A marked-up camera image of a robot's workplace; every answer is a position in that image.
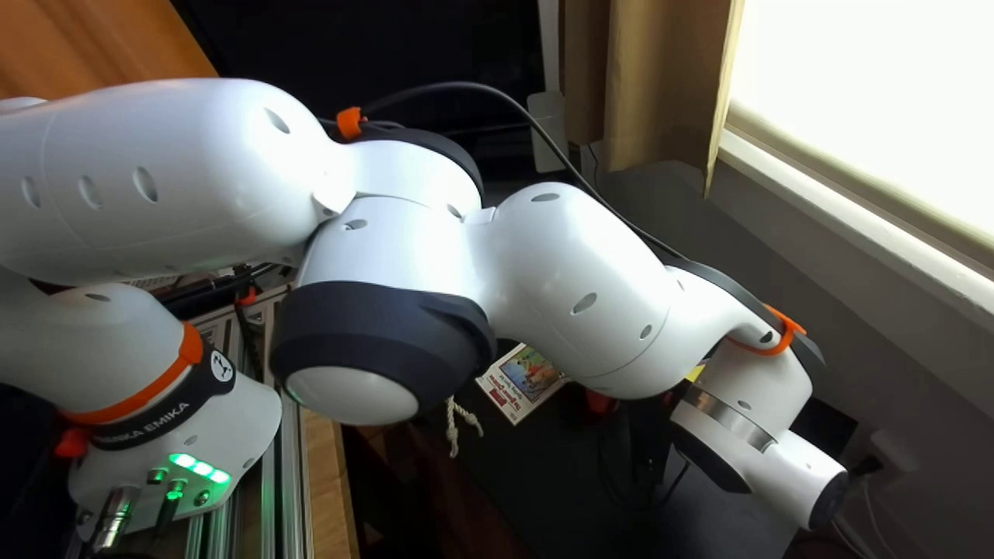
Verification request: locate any Boxcar Children paperback book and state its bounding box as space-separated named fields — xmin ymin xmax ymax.
xmin=477 ymin=342 xmax=572 ymax=428

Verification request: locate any wide beige curtain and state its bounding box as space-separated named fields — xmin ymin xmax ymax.
xmin=564 ymin=0 xmax=744 ymax=197

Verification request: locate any light wooden board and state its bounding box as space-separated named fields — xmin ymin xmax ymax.
xmin=298 ymin=407 xmax=360 ymax=559

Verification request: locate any black flat screen television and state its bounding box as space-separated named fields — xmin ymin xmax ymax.
xmin=167 ymin=0 xmax=546 ymax=117

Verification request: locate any bright window with white sill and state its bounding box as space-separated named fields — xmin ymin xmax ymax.
xmin=716 ymin=0 xmax=994 ymax=317

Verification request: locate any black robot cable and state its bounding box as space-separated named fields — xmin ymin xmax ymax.
xmin=368 ymin=79 xmax=681 ymax=264

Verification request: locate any aluminium mounting rail frame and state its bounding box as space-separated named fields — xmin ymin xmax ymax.
xmin=61 ymin=261 xmax=313 ymax=559

